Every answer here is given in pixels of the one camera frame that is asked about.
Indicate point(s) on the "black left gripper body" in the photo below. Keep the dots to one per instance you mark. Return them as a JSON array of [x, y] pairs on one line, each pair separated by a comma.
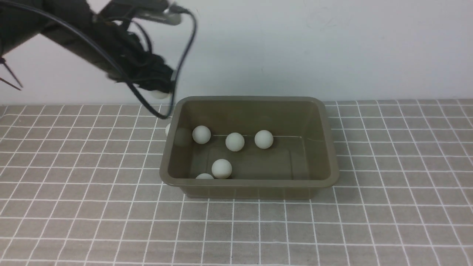
[[144, 68]]

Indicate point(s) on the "grey checked tablecloth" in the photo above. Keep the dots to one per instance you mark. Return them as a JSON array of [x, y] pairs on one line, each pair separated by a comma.
[[80, 186]]

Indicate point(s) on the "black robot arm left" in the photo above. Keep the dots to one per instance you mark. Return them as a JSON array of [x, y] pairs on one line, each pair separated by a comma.
[[108, 29]]

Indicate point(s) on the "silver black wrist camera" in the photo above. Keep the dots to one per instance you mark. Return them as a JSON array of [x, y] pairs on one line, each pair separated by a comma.
[[147, 11]]

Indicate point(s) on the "white ball with logo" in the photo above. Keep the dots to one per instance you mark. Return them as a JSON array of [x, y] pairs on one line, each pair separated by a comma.
[[205, 176]]

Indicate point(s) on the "olive green plastic bin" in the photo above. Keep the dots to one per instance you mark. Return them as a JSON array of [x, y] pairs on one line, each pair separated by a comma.
[[301, 161]]

